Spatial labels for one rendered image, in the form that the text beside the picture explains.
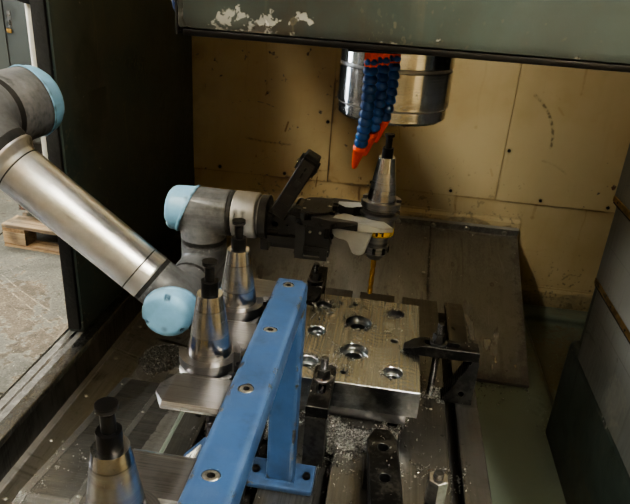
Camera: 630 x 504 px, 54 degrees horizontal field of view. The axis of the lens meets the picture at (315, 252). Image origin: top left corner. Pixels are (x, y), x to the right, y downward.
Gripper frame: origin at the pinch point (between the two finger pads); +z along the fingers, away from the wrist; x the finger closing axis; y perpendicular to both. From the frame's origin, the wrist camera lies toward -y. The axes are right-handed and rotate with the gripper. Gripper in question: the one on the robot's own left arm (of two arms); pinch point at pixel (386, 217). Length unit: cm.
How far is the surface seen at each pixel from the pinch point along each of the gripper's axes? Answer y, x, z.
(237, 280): -1.7, 29.8, -15.9
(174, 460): 3, 54, -15
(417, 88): -21.2, 7.3, 2.1
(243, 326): 2.7, 32.4, -14.5
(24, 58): 43, -382, -304
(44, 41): -20, -20, -67
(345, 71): -22.2, 4.3, -7.8
